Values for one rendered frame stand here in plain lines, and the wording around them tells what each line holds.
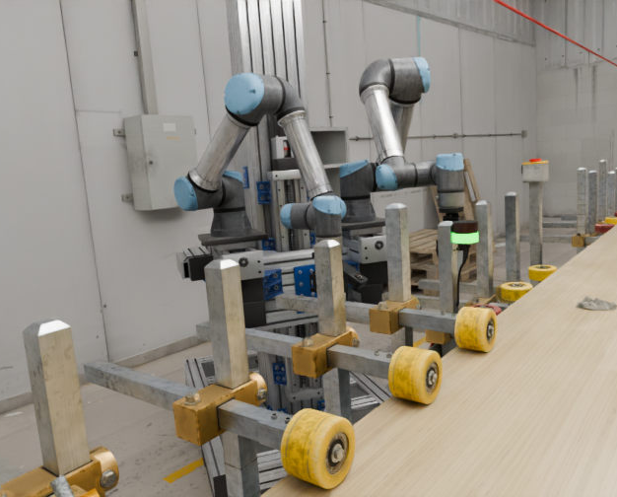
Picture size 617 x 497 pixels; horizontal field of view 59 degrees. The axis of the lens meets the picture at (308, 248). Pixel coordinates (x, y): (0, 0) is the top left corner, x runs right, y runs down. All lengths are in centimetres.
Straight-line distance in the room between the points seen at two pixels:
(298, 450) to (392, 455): 15
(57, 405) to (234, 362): 25
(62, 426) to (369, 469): 35
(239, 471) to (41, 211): 287
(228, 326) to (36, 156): 289
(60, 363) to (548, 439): 60
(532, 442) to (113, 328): 327
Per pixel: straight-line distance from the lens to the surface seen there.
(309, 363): 92
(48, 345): 62
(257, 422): 71
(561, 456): 77
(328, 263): 93
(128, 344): 389
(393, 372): 85
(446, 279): 139
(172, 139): 372
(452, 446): 77
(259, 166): 216
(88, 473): 67
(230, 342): 77
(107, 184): 373
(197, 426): 75
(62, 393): 64
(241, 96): 162
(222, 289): 75
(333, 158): 475
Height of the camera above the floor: 127
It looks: 9 degrees down
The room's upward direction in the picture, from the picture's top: 4 degrees counter-clockwise
